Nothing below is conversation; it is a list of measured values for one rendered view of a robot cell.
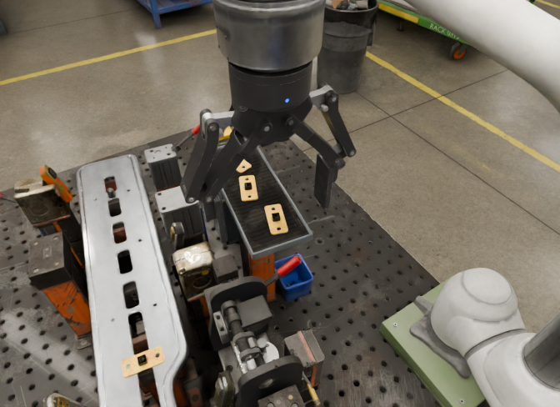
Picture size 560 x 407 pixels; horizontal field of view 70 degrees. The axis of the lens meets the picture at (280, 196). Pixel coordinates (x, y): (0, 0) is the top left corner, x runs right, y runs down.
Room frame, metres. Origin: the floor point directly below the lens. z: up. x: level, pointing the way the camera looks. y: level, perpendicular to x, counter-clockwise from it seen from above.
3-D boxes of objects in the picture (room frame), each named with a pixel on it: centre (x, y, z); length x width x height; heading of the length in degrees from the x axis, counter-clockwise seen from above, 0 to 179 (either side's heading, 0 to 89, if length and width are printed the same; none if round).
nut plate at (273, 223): (0.59, 0.01, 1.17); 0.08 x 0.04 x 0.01; 12
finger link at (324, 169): (0.36, -0.05, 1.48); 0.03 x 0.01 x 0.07; 23
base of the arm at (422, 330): (0.53, -0.47, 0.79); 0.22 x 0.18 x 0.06; 42
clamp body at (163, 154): (0.95, 0.36, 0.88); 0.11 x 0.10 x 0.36; 113
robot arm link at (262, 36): (0.34, 0.01, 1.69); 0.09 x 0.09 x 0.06
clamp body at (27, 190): (0.80, 0.68, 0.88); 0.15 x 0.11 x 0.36; 113
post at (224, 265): (0.51, 0.12, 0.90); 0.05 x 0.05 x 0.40; 23
